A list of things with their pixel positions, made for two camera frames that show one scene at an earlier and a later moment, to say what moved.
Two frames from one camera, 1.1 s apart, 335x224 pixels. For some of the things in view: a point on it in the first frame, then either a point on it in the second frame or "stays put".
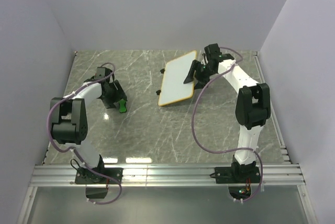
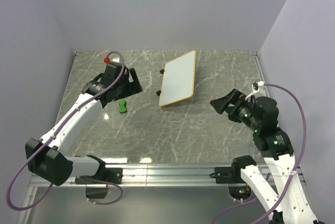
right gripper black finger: (190, 77) to (222, 104)
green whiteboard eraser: (122, 108) stays put
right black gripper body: (202, 74) to (242, 111)
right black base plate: (236, 175) stays put
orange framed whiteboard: (172, 89) stays put
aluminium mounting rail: (165, 175) stays put
